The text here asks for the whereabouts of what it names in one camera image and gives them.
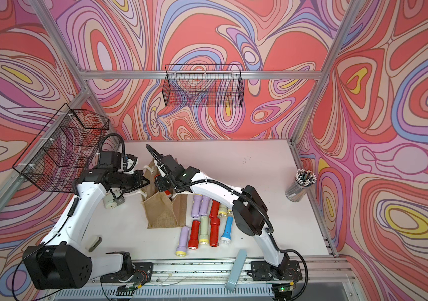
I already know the left wire basket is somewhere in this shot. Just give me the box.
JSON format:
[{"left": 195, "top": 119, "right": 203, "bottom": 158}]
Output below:
[{"left": 12, "top": 104, "right": 110, "bottom": 193}]

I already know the grey blue bar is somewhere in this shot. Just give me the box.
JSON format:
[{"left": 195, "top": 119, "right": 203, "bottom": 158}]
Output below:
[{"left": 225, "top": 250, "right": 247, "bottom": 292}]

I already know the small green white device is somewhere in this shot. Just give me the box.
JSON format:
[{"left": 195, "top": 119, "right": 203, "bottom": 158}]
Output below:
[{"left": 102, "top": 189, "right": 125, "bottom": 209}]

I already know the purple flashlight top left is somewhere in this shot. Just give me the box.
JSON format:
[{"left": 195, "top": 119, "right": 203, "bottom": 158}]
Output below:
[{"left": 191, "top": 194, "right": 202, "bottom": 218}]

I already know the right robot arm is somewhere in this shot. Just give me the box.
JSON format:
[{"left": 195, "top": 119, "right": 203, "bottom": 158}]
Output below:
[{"left": 146, "top": 144, "right": 309, "bottom": 282}]

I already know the green flashlight top row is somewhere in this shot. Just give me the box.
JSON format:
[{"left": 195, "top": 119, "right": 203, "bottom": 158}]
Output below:
[{"left": 217, "top": 204, "right": 229, "bottom": 218}]

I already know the burlap tote bag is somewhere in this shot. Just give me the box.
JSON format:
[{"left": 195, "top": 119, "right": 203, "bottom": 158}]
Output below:
[{"left": 125, "top": 160, "right": 188, "bottom": 229}]

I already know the green flashlight bottom row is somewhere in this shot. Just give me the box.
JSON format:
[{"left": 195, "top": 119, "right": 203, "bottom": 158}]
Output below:
[{"left": 199, "top": 216, "right": 210, "bottom": 245}]

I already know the blue flashlight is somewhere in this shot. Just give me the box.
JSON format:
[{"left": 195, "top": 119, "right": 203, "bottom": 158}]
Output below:
[{"left": 220, "top": 216, "right": 234, "bottom": 244}]

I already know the red flashlight top row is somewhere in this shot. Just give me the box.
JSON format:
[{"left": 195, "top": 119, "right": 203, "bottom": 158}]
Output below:
[{"left": 209, "top": 200, "right": 220, "bottom": 218}]

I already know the red flashlight bottom left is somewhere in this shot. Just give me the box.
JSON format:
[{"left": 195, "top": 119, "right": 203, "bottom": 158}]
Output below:
[{"left": 188, "top": 220, "right": 201, "bottom": 250}]

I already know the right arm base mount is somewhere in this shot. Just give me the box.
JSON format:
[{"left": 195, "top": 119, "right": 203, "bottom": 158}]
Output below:
[{"left": 247, "top": 260, "right": 303, "bottom": 283}]

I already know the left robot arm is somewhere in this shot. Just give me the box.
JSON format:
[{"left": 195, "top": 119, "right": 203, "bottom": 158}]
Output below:
[{"left": 22, "top": 134, "right": 150, "bottom": 290}]

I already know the red flashlight bottom middle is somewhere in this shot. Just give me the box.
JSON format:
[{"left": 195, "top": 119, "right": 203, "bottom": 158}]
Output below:
[{"left": 210, "top": 217, "right": 220, "bottom": 247}]

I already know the back wire basket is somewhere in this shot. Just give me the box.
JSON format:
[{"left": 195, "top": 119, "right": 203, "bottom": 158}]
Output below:
[{"left": 162, "top": 63, "right": 244, "bottom": 108}]

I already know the green flashlight row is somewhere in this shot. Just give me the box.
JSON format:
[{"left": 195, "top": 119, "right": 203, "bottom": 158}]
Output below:
[
  {"left": 199, "top": 216, "right": 210, "bottom": 245},
  {"left": 217, "top": 204, "right": 229, "bottom": 218}
]

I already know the wire basket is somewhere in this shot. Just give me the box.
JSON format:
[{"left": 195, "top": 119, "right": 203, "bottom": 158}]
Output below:
[
  {"left": 12, "top": 104, "right": 110, "bottom": 193},
  {"left": 162, "top": 63, "right": 244, "bottom": 108}
]

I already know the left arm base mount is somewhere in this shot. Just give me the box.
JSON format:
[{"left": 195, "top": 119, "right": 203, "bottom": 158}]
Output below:
[{"left": 100, "top": 262, "right": 154, "bottom": 284}]

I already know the purple flashlight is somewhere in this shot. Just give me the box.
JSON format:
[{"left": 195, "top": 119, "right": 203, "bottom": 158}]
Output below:
[
  {"left": 200, "top": 196, "right": 211, "bottom": 216},
  {"left": 191, "top": 194, "right": 202, "bottom": 218},
  {"left": 175, "top": 227, "right": 190, "bottom": 257}
]

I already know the purple flashlight bottom left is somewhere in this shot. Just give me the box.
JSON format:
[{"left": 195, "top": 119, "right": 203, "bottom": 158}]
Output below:
[{"left": 175, "top": 227, "right": 190, "bottom": 257}]

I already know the cup of pens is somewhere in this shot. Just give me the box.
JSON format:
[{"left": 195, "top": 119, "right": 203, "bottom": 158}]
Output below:
[{"left": 285, "top": 169, "right": 317, "bottom": 203}]

